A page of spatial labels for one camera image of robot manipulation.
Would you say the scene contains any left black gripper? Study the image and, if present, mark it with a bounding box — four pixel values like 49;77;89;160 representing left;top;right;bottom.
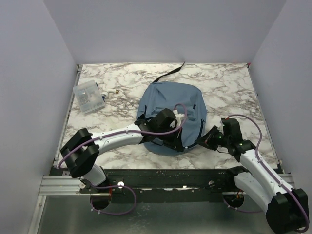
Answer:
157;124;184;152

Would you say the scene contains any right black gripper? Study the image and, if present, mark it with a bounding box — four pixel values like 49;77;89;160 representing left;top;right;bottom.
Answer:
195;125;231;151

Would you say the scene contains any blue student backpack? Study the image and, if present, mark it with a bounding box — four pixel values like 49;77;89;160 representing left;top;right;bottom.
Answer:
136;77;207;156

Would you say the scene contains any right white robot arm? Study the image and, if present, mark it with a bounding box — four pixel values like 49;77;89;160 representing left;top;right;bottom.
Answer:
196;115;310;234

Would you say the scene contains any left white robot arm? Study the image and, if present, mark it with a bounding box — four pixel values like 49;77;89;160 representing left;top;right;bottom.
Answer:
60;108;185;193

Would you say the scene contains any white plastic fitting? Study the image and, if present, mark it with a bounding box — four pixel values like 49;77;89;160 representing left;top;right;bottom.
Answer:
101;89;119;98

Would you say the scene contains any clear plastic storage box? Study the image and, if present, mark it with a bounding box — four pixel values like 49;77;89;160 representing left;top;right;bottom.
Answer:
73;80;105;114

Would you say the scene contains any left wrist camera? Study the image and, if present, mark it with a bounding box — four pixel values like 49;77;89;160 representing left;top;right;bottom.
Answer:
170;110;185;128

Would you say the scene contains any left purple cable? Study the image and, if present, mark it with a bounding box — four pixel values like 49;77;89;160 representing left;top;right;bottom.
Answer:
56;104;188;215

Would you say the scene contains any purple cable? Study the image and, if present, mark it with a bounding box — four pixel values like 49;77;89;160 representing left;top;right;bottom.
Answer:
56;104;188;215
225;114;309;232

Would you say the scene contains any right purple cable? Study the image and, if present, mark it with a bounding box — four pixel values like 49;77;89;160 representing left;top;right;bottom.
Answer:
225;114;309;232

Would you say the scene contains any aluminium mounting rail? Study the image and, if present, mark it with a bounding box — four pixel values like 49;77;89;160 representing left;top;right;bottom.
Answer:
39;174;295;196

